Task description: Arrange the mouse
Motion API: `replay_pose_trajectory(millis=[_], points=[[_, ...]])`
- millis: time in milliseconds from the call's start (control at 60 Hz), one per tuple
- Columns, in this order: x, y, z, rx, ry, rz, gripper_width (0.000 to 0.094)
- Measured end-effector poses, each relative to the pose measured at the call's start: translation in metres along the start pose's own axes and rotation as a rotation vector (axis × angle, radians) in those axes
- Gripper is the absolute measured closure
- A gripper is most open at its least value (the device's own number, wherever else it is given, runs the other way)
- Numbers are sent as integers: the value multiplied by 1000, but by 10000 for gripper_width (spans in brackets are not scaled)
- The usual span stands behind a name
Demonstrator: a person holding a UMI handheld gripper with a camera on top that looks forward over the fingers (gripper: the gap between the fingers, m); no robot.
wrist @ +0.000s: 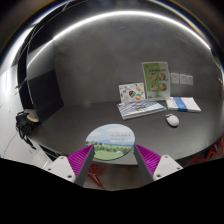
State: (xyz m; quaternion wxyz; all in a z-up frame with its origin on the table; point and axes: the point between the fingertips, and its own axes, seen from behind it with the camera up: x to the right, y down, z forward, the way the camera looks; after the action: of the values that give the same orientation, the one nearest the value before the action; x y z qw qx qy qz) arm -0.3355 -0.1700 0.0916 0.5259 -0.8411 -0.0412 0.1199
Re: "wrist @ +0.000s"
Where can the white wall paper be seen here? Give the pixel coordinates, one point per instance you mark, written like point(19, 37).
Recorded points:
point(190, 80)
point(175, 78)
point(183, 79)

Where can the white wall paper left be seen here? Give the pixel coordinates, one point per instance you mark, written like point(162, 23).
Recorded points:
point(175, 78)

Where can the white wall paper right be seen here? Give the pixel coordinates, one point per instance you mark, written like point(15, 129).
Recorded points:
point(190, 80)

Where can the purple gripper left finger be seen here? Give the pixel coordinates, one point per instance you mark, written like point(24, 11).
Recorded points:
point(73, 168)

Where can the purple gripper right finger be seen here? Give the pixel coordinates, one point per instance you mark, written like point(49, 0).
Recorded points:
point(153, 166)

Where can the white computer mouse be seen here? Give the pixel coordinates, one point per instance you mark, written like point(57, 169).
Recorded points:
point(172, 120)

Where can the white wall paper middle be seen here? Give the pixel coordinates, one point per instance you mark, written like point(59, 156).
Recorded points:
point(183, 79)

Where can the round landscape mouse pad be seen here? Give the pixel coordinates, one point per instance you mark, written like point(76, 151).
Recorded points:
point(111, 141)

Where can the green standing poster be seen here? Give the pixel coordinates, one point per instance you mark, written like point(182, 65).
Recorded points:
point(157, 80)

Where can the white and blue booklet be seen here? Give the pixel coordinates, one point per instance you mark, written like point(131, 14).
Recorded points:
point(183, 104)

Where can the white illustrated card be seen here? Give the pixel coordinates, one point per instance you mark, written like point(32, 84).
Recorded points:
point(132, 92)

